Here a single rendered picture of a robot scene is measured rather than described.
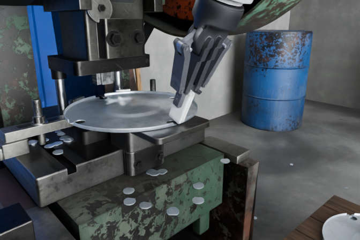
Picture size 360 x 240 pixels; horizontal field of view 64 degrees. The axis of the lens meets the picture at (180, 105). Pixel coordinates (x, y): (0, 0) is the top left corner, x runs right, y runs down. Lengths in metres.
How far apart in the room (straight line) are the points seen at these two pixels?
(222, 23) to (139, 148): 0.32
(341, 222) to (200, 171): 0.56
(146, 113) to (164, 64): 1.81
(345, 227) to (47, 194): 0.86
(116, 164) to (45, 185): 0.15
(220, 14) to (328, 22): 3.48
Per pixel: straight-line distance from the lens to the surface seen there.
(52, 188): 0.60
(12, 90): 0.86
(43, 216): 0.60
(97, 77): 0.73
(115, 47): 0.63
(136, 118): 0.59
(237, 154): 0.77
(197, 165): 0.70
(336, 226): 1.08
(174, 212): 0.54
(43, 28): 1.88
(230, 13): 0.44
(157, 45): 2.34
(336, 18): 3.86
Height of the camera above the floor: 0.97
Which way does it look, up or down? 16 degrees down
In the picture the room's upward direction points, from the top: straight up
